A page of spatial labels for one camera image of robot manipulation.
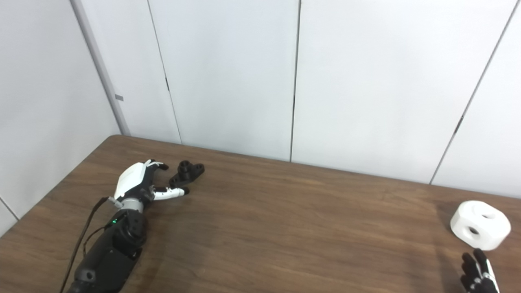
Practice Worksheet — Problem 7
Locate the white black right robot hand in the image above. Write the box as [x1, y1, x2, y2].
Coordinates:
[460, 249, 501, 293]

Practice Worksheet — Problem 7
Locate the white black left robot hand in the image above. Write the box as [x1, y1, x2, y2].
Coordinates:
[113, 159, 190, 203]

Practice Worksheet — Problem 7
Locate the round white piece with holes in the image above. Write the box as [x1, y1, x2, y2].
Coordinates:
[450, 200, 512, 251]

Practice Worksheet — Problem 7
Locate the black flanged holder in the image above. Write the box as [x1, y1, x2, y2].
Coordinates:
[169, 160, 205, 189]

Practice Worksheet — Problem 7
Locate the thick black left wrist cable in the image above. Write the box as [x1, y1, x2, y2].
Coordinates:
[59, 197, 123, 293]

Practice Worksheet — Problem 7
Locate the thin black left arm wire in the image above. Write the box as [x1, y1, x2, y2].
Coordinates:
[83, 226, 107, 256]

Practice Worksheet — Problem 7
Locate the grey wall corner post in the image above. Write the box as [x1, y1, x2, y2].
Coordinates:
[70, 0, 131, 136]

